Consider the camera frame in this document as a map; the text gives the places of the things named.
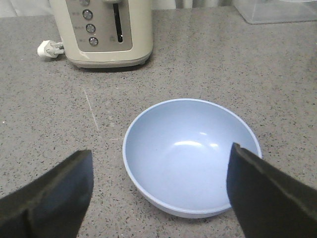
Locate cream toaster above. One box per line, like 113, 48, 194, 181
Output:
50, 0, 154, 68

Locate light blue bowl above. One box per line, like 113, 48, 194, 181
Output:
122, 98, 262, 219

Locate white power plug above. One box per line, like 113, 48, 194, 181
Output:
37, 40, 65, 59

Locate clear plastic food container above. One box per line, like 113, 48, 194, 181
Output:
232, 0, 317, 24

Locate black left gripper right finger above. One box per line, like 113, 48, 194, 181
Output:
226, 143, 317, 238

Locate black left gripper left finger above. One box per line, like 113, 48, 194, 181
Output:
0, 150, 94, 238

